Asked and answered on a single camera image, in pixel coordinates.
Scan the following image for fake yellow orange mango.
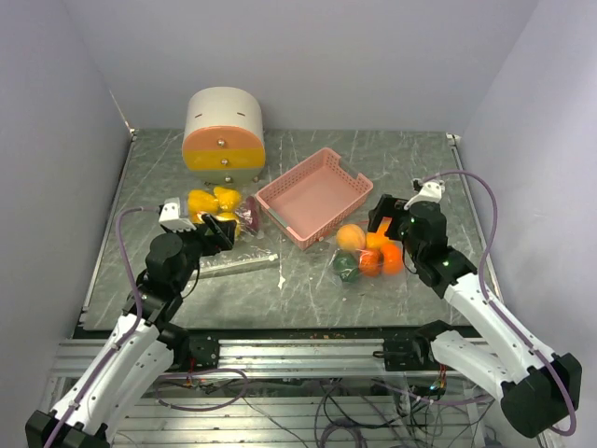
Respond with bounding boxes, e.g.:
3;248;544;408
366;232;389;250

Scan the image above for fake yellow peach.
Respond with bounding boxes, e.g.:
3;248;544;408
336;224;367;252

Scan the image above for fake red orange tomato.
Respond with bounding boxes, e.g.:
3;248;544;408
358;249;382;277

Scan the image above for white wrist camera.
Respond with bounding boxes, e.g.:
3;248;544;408
404;178;445;210
159;197;196;232

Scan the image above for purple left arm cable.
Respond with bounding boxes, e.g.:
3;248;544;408
44;204;164;448

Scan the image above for fake yellow bell pepper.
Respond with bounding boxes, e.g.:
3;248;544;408
187;189;219;223

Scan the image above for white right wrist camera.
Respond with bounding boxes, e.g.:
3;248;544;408
404;178;445;210

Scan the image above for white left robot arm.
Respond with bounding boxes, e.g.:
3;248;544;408
25;214;237;447

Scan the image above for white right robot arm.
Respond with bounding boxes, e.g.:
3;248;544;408
368;194;582;438

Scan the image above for clear red-zip bag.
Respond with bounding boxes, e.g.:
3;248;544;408
326;217;408;288

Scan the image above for round pastel mini drawer cabinet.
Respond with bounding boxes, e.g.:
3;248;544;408
182;87;266;185

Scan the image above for tangled floor cables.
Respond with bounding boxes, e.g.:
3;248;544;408
153;363;505;448

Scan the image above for clear white-slider zip bag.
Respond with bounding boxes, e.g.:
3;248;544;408
184;185;281;281

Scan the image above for pink perforated plastic basket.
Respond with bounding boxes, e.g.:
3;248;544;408
256;147;373;250

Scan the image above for aluminium rail frame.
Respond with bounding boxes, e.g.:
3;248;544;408
46;326;551;448

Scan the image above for fake dark green avocado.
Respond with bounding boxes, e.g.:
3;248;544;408
332;251;359;283

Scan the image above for fake yellow lemon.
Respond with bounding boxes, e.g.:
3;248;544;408
214;187;243;213

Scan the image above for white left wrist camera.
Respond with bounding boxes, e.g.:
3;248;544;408
159;197;196;232

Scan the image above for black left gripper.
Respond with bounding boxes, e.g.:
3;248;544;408
163;212;235;290

